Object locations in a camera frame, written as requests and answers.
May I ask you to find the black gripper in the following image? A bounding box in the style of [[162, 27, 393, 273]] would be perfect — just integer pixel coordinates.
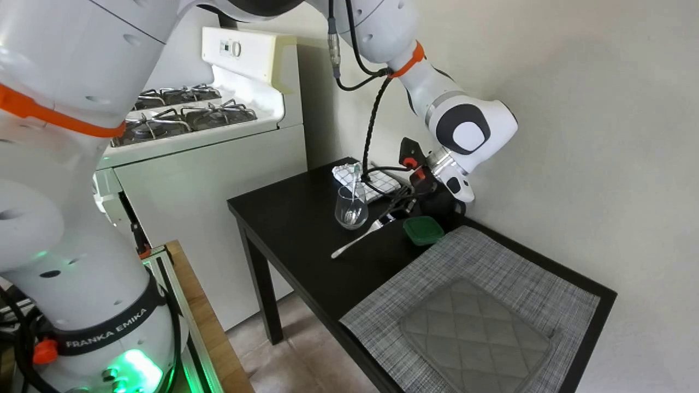
[[390, 170, 468, 223]]

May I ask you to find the clear glass cup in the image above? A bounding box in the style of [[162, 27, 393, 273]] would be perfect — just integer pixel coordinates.
[[332, 181, 372, 232]]

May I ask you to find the small green square lid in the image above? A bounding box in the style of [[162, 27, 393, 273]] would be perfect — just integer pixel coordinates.
[[402, 213, 445, 249]]

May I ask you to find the white checkered dish towel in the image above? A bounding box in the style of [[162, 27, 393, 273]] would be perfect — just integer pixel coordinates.
[[330, 160, 402, 206]]

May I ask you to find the grey woven placemat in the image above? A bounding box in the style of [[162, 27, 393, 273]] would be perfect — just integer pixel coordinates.
[[339, 225, 603, 393]]

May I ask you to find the black table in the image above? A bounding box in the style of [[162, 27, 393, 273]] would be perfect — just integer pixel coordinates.
[[226, 155, 621, 393]]

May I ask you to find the grey quilted pot holder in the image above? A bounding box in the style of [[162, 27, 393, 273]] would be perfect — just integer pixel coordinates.
[[396, 276, 555, 393]]

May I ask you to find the white gas stove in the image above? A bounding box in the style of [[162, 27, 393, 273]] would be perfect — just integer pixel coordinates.
[[91, 27, 310, 335]]

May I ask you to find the wooden cart board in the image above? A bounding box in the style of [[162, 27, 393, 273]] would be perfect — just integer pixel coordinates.
[[142, 241, 257, 393]]

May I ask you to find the black corrugated cable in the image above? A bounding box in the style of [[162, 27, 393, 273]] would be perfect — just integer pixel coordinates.
[[325, 0, 418, 200]]

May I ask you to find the narrow orange strap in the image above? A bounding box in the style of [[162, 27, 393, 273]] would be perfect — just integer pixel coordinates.
[[388, 41, 428, 81]]

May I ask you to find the wide orange strap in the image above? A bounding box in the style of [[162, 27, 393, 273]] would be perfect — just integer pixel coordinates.
[[0, 82, 128, 139]]

